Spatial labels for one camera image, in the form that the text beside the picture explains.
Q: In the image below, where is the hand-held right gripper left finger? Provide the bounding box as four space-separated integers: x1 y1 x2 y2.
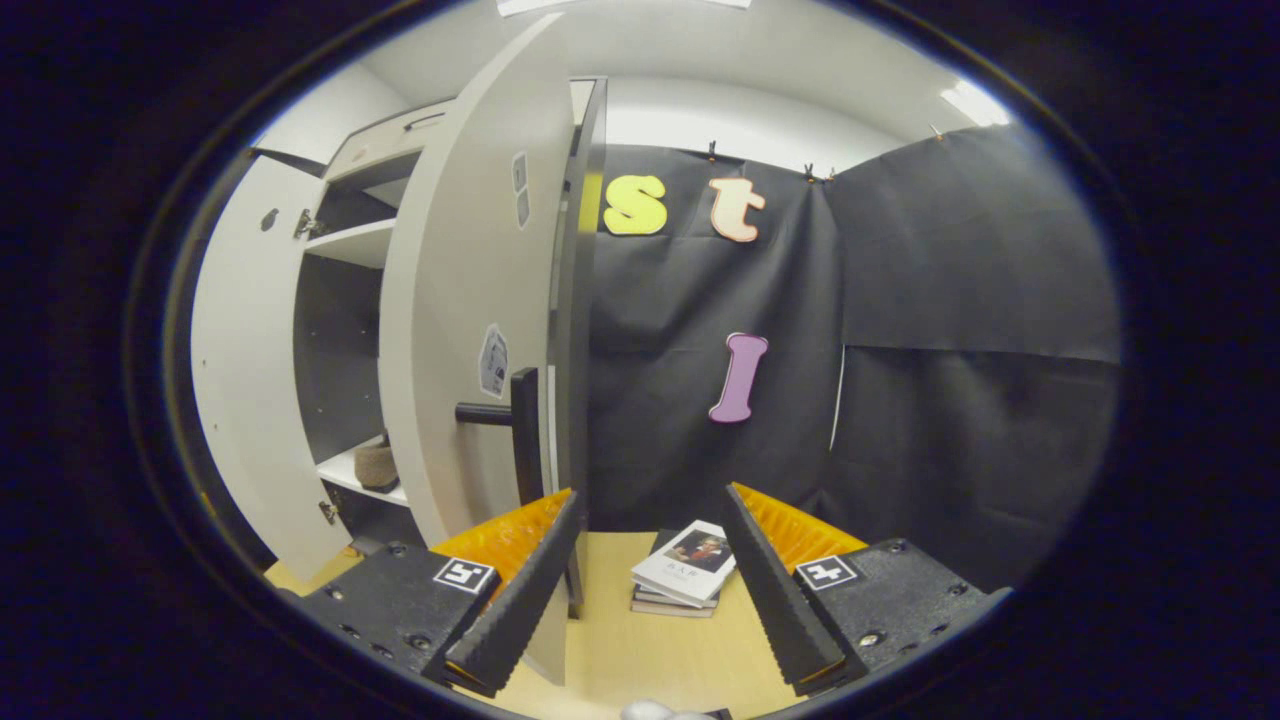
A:
298 488 589 699

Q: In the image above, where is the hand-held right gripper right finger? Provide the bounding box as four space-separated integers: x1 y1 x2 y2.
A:
722 483 1009 698

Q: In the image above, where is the brown fuzzy shoe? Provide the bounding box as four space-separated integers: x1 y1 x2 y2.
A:
353 432 401 494

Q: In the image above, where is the white cabinet door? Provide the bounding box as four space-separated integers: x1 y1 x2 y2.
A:
190 155 353 583
378 12 576 687

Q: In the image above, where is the white grey shoe cabinet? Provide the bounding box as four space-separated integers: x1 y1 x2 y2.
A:
290 78 609 621

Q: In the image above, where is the grey cabinet drawer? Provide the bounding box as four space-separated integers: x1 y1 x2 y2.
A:
325 80 598 183

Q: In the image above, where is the white portrait cover book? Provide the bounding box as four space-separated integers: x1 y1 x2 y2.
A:
631 519 737 609

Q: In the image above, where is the white rounded object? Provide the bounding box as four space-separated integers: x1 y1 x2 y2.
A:
620 700 716 720

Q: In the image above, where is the black backdrop cloth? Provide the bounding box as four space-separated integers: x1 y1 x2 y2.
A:
250 125 1121 591

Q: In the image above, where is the small ceiling light panel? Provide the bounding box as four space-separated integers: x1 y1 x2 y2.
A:
940 80 1011 128

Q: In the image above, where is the long ceiling light panel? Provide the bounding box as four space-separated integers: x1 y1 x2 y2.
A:
497 0 751 18

